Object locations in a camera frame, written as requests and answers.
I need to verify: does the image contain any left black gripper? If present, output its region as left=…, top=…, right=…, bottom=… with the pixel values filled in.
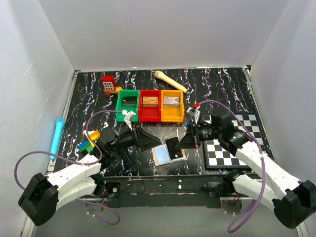
left=109, top=123, right=162, bottom=152

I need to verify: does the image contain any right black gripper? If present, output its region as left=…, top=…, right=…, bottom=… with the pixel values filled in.
left=175, top=121, right=221, bottom=149

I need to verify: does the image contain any black credit card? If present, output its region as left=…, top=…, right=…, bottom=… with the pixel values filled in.
left=165, top=137, right=185, bottom=162

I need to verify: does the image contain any beige leather card holder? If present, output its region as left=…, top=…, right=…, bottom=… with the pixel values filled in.
left=152, top=144, right=187, bottom=166

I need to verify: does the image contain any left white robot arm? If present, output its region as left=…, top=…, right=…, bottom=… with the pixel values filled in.
left=18, top=125, right=161, bottom=226

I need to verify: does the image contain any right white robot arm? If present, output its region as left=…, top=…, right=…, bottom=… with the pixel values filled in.
left=176, top=113, right=316, bottom=229

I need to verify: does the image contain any orange card box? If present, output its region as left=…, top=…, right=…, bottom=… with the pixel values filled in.
left=142, top=96, right=159, bottom=107

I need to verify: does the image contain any black card box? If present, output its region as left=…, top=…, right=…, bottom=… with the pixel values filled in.
left=122, top=96, right=138, bottom=108

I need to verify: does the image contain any silver card box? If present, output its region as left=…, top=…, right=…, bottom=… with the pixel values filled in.
left=163, top=96, right=180, bottom=107

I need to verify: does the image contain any red plastic bin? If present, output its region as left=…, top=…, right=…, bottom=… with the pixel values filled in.
left=138, top=89, right=161, bottom=122

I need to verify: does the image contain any checkered chess board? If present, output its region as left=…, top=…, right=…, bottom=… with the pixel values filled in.
left=203, top=114, right=274, bottom=170

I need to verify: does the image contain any yellow plastic bin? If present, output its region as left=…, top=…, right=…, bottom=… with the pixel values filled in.
left=161, top=90, right=184, bottom=123

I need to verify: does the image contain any green plastic bin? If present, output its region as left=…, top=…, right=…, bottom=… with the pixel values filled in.
left=116, top=89, right=140, bottom=123

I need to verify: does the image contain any colourful toy block building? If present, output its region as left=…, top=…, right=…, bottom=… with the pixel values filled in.
left=78, top=130, right=100, bottom=156

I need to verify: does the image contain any beige toy microphone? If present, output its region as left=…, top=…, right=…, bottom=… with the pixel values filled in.
left=155, top=70, right=188, bottom=93

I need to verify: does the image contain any blue toy microphone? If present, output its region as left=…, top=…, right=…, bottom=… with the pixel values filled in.
left=50, top=118, right=65, bottom=155

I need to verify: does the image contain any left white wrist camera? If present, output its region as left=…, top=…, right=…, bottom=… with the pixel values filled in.
left=122, top=110, right=136, bottom=130

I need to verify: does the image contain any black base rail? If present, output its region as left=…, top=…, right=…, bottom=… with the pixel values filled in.
left=104, top=175, right=236, bottom=208

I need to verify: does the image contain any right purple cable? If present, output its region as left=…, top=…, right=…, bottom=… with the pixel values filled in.
left=197, top=100, right=267, bottom=234

